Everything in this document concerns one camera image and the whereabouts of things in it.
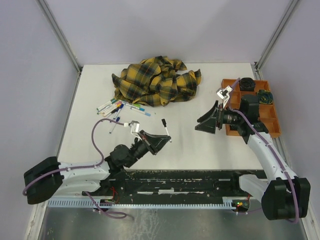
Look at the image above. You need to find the teal yellow rolled sock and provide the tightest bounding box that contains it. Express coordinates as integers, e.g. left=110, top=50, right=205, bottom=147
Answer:
left=256, top=89, right=274, bottom=105

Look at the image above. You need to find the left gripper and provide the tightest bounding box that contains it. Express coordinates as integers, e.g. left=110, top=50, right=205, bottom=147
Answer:
left=125, top=129, right=171, bottom=168

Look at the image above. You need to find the pink cap pen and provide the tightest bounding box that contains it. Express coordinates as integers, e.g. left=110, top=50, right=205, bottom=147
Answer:
left=99, top=101, right=123, bottom=115

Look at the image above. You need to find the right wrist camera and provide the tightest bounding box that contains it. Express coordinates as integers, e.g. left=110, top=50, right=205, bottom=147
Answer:
left=216, top=85, right=233, bottom=108

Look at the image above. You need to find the black rolled sock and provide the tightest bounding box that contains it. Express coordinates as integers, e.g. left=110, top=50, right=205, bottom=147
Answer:
left=239, top=77, right=256, bottom=92

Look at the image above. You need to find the light blue cable duct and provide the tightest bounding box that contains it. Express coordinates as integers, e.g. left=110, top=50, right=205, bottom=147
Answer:
left=47, top=197, right=248, bottom=208

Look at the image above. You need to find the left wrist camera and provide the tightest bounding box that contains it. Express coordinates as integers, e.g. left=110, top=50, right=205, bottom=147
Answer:
left=123, top=120, right=140, bottom=138

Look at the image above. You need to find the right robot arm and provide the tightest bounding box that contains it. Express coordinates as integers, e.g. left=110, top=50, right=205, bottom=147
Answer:
left=195, top=94, right=311, bottom=223

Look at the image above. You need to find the yellow plaid cloth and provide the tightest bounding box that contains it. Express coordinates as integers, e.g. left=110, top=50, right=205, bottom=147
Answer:
left=111, top=56, right=202, bottom=107

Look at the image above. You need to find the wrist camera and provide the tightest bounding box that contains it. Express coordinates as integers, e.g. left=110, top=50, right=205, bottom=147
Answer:
left=123, top=120, right=140, bottom=138
left=216, top=85, right=233, bottom=108

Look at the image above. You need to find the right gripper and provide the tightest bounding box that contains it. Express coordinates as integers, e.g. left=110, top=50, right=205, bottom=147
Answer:
left=195, top=100, right=244, bottom=134

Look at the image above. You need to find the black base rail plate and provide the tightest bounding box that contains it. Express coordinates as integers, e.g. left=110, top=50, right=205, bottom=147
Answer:
left=91, top=170, right=267, bottom=205

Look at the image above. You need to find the left aluminium frame post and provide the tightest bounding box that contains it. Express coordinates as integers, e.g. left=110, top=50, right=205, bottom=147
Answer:
left=34, top=0, right=83, bottom=76

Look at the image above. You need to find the right aluminium frame post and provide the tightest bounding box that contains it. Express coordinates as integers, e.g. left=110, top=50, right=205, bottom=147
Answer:
left=251, top=0, right=302, bottom=80

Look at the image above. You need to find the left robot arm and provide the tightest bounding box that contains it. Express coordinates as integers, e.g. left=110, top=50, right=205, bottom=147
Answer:
left=22, top=130, right=171, bottom=205

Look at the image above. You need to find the aluminium frame post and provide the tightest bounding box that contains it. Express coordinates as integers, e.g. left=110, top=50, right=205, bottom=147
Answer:
left=34, top=0, right=83, bottom=76
left=251, top=0, right=302, bottom=80

